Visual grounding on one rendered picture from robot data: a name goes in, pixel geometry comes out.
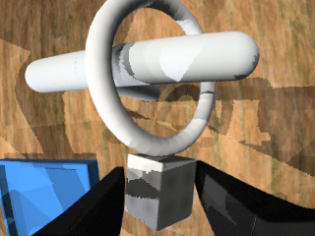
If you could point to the blue tray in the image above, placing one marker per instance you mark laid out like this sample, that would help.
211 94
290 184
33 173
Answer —
33 192

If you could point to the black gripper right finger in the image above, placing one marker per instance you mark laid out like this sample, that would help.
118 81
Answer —
235 208

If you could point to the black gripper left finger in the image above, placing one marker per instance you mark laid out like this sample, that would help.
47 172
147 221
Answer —
99 212

